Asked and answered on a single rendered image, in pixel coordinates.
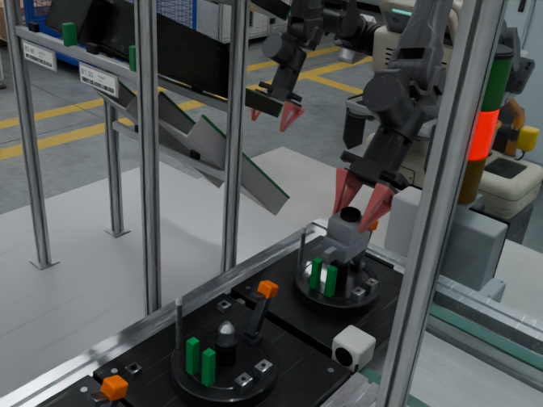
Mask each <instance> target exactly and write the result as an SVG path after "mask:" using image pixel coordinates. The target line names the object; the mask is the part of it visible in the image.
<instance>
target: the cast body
mask: <svg viewBox="0 0 543 407"><path fill-rule="evenodd" d="M362 217H363V216H362V215H361V214H360V210H359V209H357V208H354V207H345V208H342V209H341V211H339V212H337V213H336V214H334V215H333V216H331V217H330V218H329V220H328V225H327V232H326V233H327V235H325V236H324V239H323V245H322V252H323V253H324V255H323V261H322V262H324V263H325V264H327V265H328V264H330V263H331V262H333V261H334V260H335V259H337V260H339V261H340V262H343V263H346V262H348V261H349V260H351V259H352V258H354V257H355V256H356V255H357V254H359V253H360V252H361V251H363V250H365V249H366V248H367V247H368V240H369V235H370V232H369V231H368V230H366V231H365V232H364V233H362V234H361V233H359V232H358V228H359V226H360V222H361V220H362Z"/></svg>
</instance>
